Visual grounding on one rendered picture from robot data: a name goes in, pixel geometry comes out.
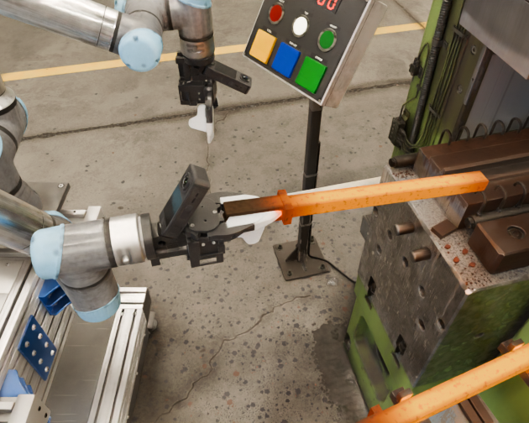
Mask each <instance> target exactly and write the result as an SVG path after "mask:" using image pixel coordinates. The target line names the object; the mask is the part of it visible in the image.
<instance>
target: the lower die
mask: <svg viewBox="0 0 529 423"><path fill-rule="evenodd" d="M517 131H518V130H517ZM517 131H512V132H507V133H504V135H500V133H498V134H493V135H489V136H487V137H486V139H483V137H478V138H470V139H469V141H465V140H466V139H465V140H459V141H454V142H452V143H451V144H450V145H448V143H445V144H435V145H431V146H426V147H420V148H419V150H418V153H417V156H416V161H415V164H414V166H413V169H414V171H415V172H416V174H417V175H418V177H419V178H420V179H421V178H427V177H434V176H441V175H445V173H446V171H450V170H458V169H462V168H468V167H472V166H476V165H485V164H489V163H494V162H499V161H504V160H508V159H517V158H521V157H526V156H529V128H527V129H522V130H521V132H520V133H517ZM486 179H487V180H488V181H489V183H488V185H487V186H486V187H485V189H484V193H485V194H486V196H487V203H486V205H485V207H484V210H483V211H482V213H484V212H491V211H494V210H496V208H497V207H498V206H499V205H500V204H501V202H502V200H503V198H504V194H503V191H502V190H501V189H500V188H498V189H497V190H496V191H495V190H494V187H495V186H496V185H502V186H503V187H504V188H505V190H506V192H507V199H506V201H505V204H504V206H503V207H502V209H504V208H508V207H513V206H515V205H516V203H518V202H519V200H520V199H521V197H522V195H523V188H522V186H521V185H519V184H517V185H516V186H513V184H514V183H515V182H516V181H521V182H523V183H524V184H525V186H526V188H527V194H526V198H525V199H524V201H523V202H522V205H524V204H529V168H528V169H523V170H515V171H511V172H506V173H501V174H497V175H489V176H486ZM433 198H434V199H435V201H436V202H437V203H438V205H439V206H440V207H441V208H442V210H443V212H444V213H445V214H446V216H447V217H448V219H449V220H450V222H451V223H452V224H454V225H455V226H456V227H457V230H459V229H463V228H466V226H465V224H464V220H465V218H467V217H469V216H471V215H474V214H476V213H477V211H479V209H480V208H481V206H482V204H483V201H484V199H483V196H482V194H481V193H480V192H478V193H477V194H474V193H473V192H469V193H463V194H457V195H451V196H439V197H433Z"/></svg>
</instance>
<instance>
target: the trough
mask: <svg viewBox="0 0 529 423"><path fill-rule="evenodd" d="M528 168H529V156H526V157H521V158H517V159H508V160H504V161H499V162H494V163H489V164H482V165H476V166H472V167H468V168H462V169H458V170H450V171H446V173H445V175H453V174H460V173H467V172H474V171H480V172H481V173H482V174H483V175H484V176H489V175H497V174H501V173H506V172H511V171H515V170H523V169H528Z"/></svg>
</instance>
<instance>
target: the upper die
mask: <svg viewBox="0 0 529 423"><path fill-rule="evenodd" d="M459 24H460V25H462V26H463V27H464V28H465V29H467V30H468V31H469V32H470V33H471V34H472V35H473V36H474V37H476V38H477V39H478V40H479V41H481V42H482V43H483V44H484V45H486V46H487V47H488V48H489V49H490V50H492V51H493V52H494V53H495V54H497V55H498V56H499V57H500V58H501V59H502V60H503V61H504V62H506V63H507V64H508V65H509V66H511V67H512V68H513V69H514V70H515V71H517V72H518V73H519V74H520V75H522V76H523V77H524V78H525V79H527V80H529V1H527V0H466V1H465V4H464V9H463V11H462V14H461V17H460V20H459Z"/></svg>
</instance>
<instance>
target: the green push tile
mask: <svg viewBox="0 0 529 423"><path fill-rule="evenodd" d="M326 70H327V66H325V65H323V64H321V63H320V62H318V61H316V60H314V59H313V58H311V57H309V56H306V58H305V60H304V62H303V64H302V67H301V69H300V71H299V74H298V76H297V78H296V81H295V83H296V84H298V85H300V86H302V87H303V88H305V89H307V90H308V91H310V92H311V93H313V94H316V92H317V89H318V87H319V86H320V83H321V81H322V78H323V77H324V75H325V73H326Z"/></svg>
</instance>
